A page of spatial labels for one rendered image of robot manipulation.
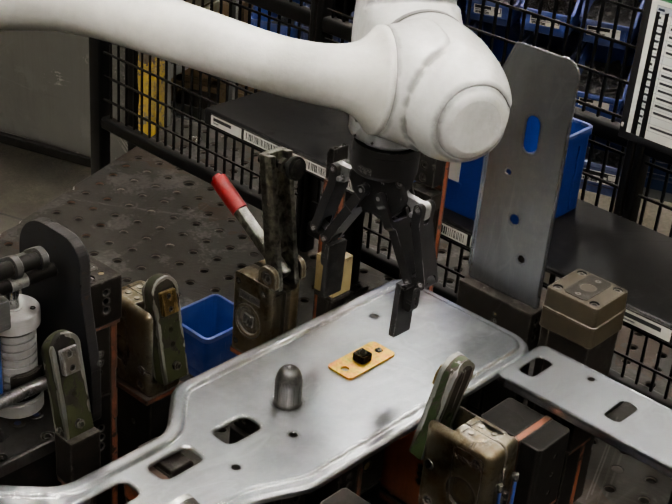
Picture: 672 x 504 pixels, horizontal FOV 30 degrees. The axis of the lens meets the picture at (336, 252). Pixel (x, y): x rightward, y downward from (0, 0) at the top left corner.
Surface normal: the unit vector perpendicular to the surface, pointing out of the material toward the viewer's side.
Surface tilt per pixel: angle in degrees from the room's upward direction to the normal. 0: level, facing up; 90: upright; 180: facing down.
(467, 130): 91
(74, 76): 89
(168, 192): 0
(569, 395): 0
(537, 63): 90
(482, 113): 92
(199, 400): 0
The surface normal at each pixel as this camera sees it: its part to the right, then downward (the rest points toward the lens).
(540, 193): -0.68, 0.30
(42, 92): -0.39, 0.45
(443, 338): 0.07, -0.88
